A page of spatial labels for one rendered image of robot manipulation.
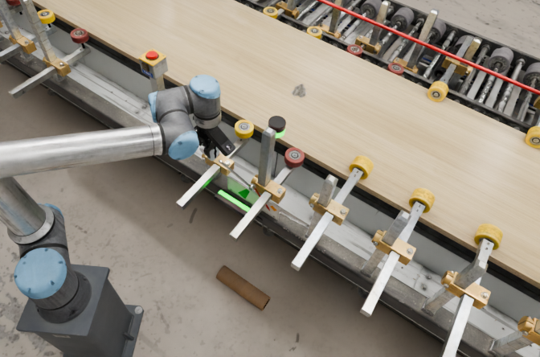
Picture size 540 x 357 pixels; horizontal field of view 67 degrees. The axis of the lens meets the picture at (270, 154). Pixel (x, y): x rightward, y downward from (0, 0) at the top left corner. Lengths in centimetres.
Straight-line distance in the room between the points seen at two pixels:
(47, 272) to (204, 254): 106
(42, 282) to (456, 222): 144
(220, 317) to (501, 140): 159
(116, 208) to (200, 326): 87
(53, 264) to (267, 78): 115
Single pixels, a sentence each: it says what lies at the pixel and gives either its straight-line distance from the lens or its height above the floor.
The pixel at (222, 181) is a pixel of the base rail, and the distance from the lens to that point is 179.
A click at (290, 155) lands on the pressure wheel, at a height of 90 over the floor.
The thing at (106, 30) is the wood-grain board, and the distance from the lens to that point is 227.
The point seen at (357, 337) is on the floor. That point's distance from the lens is 233.
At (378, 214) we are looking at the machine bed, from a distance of 171.
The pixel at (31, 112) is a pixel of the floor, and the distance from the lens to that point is 330.
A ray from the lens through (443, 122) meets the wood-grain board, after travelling 197.
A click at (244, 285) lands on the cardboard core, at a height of 8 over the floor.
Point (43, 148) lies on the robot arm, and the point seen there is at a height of 139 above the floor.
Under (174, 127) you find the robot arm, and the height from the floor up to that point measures 133.
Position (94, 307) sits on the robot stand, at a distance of 174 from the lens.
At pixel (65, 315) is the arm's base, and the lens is 172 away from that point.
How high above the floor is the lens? 219
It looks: 52 degrees down
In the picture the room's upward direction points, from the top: 7 degrees clockwise
